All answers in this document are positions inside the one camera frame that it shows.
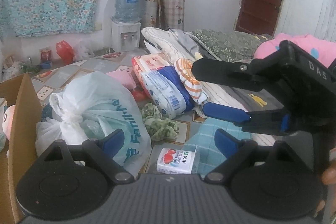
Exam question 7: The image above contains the teal checked towel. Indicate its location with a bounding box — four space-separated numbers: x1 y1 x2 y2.
182 118 252 177

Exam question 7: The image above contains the orange striped sock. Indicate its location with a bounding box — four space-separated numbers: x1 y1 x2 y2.
174 59 208 105

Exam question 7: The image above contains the blue white diaper pack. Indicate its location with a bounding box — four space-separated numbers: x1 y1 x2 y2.
141 66 194 119

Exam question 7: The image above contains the pink plush pig toy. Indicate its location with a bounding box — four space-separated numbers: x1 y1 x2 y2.
2 105 15 140

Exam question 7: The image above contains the pink knitted cloth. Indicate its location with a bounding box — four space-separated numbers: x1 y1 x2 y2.
106 71 137 90

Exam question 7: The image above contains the person right hand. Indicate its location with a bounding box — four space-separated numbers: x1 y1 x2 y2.
322 166 336 185

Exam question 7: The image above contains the pink blanket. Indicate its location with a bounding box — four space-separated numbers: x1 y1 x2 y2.
253 34 336 68

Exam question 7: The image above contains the white plastic shopping bag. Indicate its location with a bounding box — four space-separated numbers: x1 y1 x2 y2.
35 72 151 176

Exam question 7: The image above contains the green white scrunched cloth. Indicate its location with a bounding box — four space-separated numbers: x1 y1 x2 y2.
141 102 179 141

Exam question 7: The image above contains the green floral pillow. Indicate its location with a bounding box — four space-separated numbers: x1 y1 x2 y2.
190 30 273 62

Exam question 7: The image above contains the brown cardboard box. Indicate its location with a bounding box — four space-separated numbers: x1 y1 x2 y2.
1 73 42 223

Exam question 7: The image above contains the orange wet wipes pack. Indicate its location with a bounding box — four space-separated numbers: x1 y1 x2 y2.
131 53 171 89

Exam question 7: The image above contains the clear plastic bag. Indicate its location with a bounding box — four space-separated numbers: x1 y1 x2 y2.
73 39 101 62

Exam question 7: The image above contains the red plastic bag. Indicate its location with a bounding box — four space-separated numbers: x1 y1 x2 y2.
56 40 75 65

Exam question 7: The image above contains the red drink carton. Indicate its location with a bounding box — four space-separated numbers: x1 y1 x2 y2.
39 47 52 63

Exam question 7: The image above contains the white water dispenser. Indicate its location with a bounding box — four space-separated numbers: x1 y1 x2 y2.
111 20 141 52

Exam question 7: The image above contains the blue water bottle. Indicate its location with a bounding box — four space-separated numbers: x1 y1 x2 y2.
114 0 141 23

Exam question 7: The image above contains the folded plaid floral mat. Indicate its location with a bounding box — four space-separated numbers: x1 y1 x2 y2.
141 0 185 30

